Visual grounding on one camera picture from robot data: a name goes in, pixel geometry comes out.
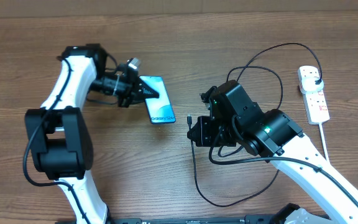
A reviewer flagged blue smartphone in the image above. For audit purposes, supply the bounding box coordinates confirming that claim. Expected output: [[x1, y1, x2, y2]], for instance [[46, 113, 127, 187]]
[[140, 76, 176, 124]]

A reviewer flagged black charger cable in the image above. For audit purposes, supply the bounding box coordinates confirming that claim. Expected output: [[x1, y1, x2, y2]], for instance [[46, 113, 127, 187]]
[[186, 42, 323, 208]]

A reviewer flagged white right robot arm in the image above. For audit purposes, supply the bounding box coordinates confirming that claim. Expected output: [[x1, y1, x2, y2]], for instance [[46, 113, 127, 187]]
[[187, 80, 358, 223]]

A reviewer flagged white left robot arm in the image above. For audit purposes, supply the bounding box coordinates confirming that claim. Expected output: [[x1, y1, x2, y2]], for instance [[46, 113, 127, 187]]
[[22, 44, 159, 223]]

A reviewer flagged white charger plug adapter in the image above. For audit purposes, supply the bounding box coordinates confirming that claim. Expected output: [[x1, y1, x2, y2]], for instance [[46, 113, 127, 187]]
[[300, 77, 324, 94]]

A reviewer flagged white power strip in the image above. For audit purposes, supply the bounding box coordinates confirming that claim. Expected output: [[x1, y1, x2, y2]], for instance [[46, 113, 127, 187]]
[[297, 65, 330, 124]]

